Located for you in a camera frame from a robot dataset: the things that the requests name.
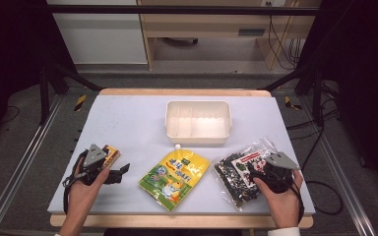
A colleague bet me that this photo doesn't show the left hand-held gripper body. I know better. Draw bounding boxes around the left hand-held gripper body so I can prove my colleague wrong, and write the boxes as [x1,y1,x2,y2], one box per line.
[73,143,112,187]

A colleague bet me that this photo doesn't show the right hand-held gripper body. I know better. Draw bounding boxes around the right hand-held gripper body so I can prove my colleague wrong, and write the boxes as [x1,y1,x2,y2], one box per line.
[255,150,301,195]

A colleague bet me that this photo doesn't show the small yellow red snack packet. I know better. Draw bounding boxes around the small yellow red snack packet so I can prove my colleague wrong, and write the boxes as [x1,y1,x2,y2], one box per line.
[101,144,122,169]

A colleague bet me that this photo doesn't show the clear bag of dried seaweed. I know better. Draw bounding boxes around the clear bag of dried seaweed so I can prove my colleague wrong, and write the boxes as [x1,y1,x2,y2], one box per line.
[212,137,282,211]

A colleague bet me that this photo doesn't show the cream plastic box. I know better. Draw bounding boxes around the cream plastic box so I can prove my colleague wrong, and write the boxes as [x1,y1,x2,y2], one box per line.
[164,99,233,146]

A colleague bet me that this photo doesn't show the person's right hand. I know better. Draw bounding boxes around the person's right hand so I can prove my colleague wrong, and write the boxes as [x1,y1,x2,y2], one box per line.
[253,169,305,229]

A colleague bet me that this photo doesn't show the person's left hand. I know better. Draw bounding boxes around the person's left hand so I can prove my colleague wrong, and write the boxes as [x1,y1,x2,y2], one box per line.
[67,156,111,227]

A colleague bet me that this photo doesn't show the yellow green spouted pouch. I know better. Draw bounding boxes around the yellow green spouted pouch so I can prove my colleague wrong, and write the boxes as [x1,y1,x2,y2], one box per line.
[138,144,211,213]

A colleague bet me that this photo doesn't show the yellow black floor tape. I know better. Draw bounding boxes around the yellow black floor tape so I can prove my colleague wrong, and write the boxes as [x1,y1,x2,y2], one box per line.
[74,94,88,112]
[283,95,303,111]

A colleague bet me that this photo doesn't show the black metal stand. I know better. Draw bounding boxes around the black metal stand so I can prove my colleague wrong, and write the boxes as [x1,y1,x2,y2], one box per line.
[38,61,103,126]
[261,63,325,127]

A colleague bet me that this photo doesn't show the white cabinet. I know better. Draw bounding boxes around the white cabinet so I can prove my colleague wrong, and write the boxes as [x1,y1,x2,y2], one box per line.
[46,0,149,65]

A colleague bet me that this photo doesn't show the dark curtain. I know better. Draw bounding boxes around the dark curtain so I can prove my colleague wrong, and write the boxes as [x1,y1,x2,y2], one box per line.
[0,0,77,155]
[296,0,378,201]

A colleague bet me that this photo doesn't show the light wooden desk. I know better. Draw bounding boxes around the light wooden desk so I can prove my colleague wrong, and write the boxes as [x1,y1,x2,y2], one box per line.
[137,0,323,71]

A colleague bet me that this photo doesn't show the black horizontal bar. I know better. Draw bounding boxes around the black horizontal bar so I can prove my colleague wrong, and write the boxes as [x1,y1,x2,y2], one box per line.
[45,4,320,17]

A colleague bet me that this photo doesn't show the right hand-held gripper black cable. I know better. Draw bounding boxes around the right hand-held gripper black cable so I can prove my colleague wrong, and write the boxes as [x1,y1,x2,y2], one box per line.
[286,175,306,224]

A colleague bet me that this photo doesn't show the hand-held gripper black cable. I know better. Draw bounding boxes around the hand-held gripper black cable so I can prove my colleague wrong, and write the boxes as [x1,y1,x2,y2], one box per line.
[62,149,90,215]
[286,175,306,224]

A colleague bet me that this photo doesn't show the left hand-held gripper black cable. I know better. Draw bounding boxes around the left hand-held gripper black cable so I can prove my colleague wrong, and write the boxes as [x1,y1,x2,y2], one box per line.
[62,149,90,215]

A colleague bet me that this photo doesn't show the long black floor cable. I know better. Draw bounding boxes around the long black floor cable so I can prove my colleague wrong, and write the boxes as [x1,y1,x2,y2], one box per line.
[285,82,345,216]

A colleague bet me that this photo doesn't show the aluminium floor rail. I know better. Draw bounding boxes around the aluminium floor rail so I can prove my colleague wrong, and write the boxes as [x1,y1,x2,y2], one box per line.
[0,93,64,236]
[298,94,377,236]

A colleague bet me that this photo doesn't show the thin black floor cable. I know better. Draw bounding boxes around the thin black floor cable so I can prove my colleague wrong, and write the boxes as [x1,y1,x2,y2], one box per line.
[0,104,21,126]

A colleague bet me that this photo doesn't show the black hanging cables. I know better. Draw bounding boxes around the black hanging cables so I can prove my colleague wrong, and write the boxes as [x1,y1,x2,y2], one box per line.
[267,2,306,71]

